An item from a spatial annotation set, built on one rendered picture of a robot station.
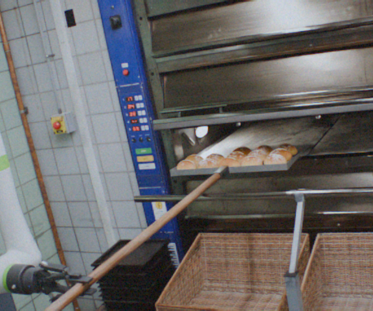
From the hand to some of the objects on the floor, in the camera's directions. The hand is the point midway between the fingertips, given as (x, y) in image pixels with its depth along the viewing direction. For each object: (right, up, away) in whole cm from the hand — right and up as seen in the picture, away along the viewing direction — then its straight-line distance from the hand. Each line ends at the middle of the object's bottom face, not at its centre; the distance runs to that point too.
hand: (83, 285), depth 155 cm
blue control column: (+76, -56, +224) cm, 244 cm away
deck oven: (+162, -49, +179) cm, 246 cm away
